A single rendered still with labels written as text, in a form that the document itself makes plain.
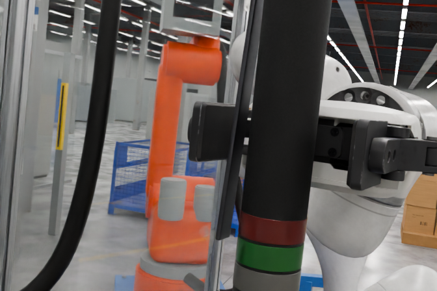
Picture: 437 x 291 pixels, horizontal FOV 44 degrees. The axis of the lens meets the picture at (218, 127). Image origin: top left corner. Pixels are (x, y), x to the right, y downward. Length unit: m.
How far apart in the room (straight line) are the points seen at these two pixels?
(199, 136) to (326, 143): 0.08
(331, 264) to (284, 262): 0.69
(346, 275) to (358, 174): 0.71
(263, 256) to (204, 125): 0.07
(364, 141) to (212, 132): 0.08
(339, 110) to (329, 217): 0.19
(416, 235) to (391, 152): 7.56
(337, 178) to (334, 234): 0.17
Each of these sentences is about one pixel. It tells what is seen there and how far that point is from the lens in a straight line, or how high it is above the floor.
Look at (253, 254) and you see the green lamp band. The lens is 0.27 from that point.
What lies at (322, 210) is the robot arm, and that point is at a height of 1.59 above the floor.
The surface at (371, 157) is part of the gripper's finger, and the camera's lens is 0.25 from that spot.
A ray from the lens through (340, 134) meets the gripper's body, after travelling 0.32.
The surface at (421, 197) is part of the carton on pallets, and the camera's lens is 7.86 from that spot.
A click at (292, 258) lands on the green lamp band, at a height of 1.60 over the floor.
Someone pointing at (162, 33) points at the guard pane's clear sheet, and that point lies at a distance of 1.40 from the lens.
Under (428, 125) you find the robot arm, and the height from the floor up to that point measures 1.67.
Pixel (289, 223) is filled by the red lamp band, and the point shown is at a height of 1.62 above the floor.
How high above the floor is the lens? 1.67
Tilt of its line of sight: 3 degrees down
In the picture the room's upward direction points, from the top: 6 degrees clockwise
